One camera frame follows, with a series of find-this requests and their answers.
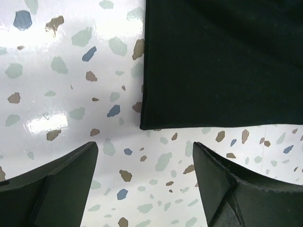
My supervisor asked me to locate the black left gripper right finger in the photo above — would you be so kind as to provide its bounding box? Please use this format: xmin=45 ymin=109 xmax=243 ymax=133
xmin=193 ymin=142 xmax=303 ymax=227

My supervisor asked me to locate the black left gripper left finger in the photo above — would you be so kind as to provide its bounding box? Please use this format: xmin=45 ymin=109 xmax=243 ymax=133
xmin=0 ymin=141 xmax=98 ymax=227

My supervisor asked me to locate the black t shirt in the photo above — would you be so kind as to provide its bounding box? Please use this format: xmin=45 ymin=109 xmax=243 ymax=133
xmin=140 ymin=0 xmax=303 ymax=130

